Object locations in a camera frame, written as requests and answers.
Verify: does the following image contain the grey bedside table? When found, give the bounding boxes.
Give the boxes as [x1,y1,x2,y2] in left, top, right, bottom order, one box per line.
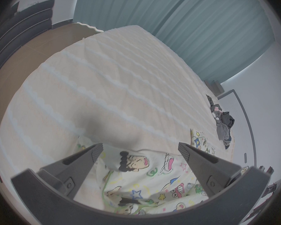
[204,80,223,97]

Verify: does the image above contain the blue-green curtain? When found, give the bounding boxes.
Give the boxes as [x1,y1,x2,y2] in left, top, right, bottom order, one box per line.
[73,0,278,84]

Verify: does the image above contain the white printed pyjama top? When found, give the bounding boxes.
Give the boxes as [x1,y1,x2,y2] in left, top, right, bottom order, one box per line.
[74,128,249,216]

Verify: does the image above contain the bed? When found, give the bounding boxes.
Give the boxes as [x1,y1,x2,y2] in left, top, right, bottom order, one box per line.
[0,25,257,220]

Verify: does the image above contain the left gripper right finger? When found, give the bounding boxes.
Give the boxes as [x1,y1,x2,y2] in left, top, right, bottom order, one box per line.
[178,142,242,198]

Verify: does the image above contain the black chest of drawers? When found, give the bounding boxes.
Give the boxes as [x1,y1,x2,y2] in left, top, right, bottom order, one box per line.
[0,0,55,78]

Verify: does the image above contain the pile of clothes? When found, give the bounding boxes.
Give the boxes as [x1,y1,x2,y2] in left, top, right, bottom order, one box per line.
[206,94,235,149]

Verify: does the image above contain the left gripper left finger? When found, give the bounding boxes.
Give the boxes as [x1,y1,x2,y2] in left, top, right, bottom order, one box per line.
[37,143,104,200]

